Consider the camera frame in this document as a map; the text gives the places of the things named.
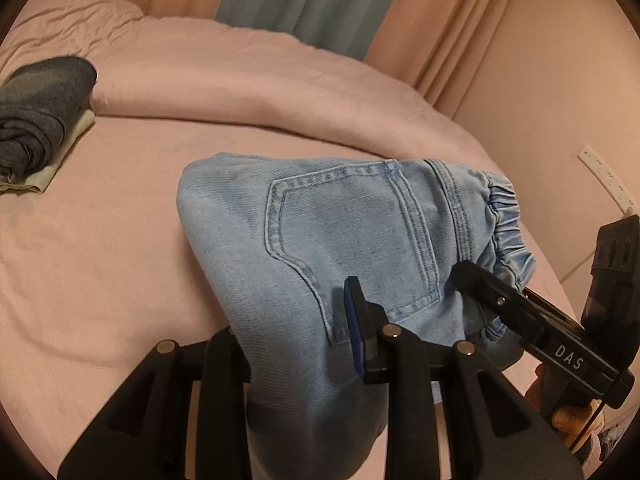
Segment pink curtain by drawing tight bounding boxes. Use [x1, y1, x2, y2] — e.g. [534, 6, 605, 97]
[95, 0, 528, 117]

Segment cream folded cloth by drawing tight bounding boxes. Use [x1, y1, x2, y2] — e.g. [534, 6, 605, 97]
[0, 109, 96, 194]

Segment white power strip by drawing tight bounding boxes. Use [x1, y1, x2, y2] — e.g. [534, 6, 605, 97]
[577, 144, 637, 212]

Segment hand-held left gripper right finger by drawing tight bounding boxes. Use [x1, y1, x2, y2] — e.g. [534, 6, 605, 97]
[344, 276, 583, 480]

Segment pink duvet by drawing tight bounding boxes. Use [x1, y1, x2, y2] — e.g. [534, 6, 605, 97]
[92, 15, 483, 171]

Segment pink pillow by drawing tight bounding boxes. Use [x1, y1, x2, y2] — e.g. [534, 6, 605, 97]
[0, 0, 147, 88]

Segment pink bed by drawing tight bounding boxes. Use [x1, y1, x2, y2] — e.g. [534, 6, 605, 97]
[0, 0, 581, 480]

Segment person's right hand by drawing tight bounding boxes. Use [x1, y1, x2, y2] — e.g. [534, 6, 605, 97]
[532, 364, 603, 437]

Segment dark grey folded garment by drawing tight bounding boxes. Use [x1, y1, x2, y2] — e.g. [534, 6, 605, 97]
[0, 56, 98, 183]

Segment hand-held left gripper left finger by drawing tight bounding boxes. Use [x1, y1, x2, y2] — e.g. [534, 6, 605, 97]
[57, 327, 252, 480]

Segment light blue denim pants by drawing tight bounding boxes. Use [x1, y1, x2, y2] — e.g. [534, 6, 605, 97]
[177, 152, 538, 480]

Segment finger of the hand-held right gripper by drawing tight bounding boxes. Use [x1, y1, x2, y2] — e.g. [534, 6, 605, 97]
[449, 260, 533, 333]

